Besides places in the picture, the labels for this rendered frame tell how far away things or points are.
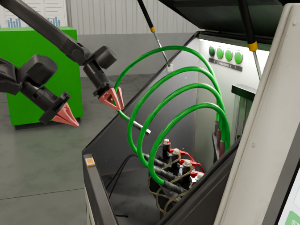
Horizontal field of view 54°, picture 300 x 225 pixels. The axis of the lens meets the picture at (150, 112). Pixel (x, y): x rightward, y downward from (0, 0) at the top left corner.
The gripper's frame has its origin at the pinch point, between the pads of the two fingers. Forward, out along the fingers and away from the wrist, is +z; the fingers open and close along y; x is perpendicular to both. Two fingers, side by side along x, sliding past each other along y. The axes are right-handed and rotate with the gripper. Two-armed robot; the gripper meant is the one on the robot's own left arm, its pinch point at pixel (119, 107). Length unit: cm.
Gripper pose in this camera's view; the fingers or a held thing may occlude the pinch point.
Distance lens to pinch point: 106.9
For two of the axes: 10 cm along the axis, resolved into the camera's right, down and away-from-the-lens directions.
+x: -7.2, 6.0, 3.5
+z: 5.9, 8.0, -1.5
